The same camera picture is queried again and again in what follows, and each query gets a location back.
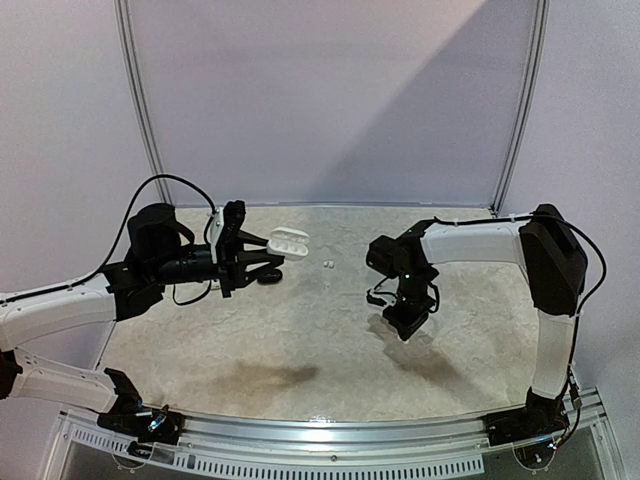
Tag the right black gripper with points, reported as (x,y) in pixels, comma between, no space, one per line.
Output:
(409,318)

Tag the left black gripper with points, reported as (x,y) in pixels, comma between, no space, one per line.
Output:
(238,271)

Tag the black oval charging case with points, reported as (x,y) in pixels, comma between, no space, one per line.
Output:
(271,277)

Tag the white oval case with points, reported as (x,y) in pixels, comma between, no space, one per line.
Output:
(290,243)

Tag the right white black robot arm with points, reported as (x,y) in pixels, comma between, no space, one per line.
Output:
(542,247)

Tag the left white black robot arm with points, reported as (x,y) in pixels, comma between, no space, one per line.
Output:
(162,252)

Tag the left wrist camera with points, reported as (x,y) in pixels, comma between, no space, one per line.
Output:
(223,227)

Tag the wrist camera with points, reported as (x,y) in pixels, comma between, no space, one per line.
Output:
(380,298)
(223,227)

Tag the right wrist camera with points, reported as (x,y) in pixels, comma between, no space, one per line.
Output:
(380,298)

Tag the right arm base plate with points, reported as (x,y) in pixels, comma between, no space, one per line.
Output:
(519,424)

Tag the aluminium front rail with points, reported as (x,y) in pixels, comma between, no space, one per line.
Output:
(479,430)

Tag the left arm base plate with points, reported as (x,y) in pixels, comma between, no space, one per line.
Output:
(146,424)

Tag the white slotted cable duct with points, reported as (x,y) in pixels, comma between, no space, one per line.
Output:
(94,455)

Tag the left aluminium frame post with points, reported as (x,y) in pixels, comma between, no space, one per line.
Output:
(124,21)

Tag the aluminium frame post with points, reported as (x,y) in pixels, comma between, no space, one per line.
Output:
(525,99)
(124,21)

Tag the right aluminium frame post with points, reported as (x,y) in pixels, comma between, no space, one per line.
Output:
(525,99)

